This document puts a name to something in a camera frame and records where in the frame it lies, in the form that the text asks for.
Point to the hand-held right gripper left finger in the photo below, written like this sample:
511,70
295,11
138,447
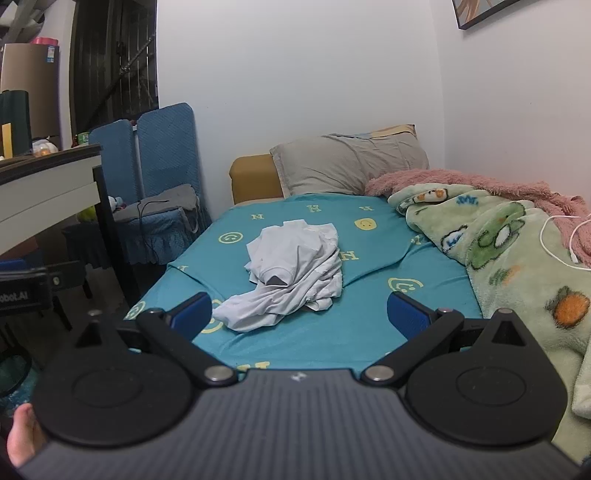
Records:
193,316

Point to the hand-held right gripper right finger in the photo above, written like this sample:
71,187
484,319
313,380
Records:
406,316

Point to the white t-shirt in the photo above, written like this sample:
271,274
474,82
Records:
295,263

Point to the teal smiley print bed sheet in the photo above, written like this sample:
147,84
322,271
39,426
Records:
369,258

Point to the white desk with black legs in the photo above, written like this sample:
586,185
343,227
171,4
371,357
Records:
41,194

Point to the green plush toy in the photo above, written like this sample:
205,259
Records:
87,214

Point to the green cartoon print blanket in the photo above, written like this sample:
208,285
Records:
508,258

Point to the grey cloth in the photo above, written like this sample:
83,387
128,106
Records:
171,198

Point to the small white plush toy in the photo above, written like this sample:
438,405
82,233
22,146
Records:
115,203

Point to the pink fuzzy blanket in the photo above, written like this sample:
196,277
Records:
438,177

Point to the yellow headboard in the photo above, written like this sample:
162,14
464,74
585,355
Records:
251,180

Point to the blue covered chair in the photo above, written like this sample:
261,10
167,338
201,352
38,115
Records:
166,143
113,157

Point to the grey pillow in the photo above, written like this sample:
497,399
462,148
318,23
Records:
332,166

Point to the beige printed pillow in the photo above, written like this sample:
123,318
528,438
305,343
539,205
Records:
392,130

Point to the cardboard box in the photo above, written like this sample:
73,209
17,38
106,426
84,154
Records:
32,83

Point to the pink lidded container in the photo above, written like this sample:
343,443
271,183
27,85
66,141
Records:
45,42

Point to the dark window grille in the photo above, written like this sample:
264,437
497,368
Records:
115,55

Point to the black framed wall picture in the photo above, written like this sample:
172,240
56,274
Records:
471,14

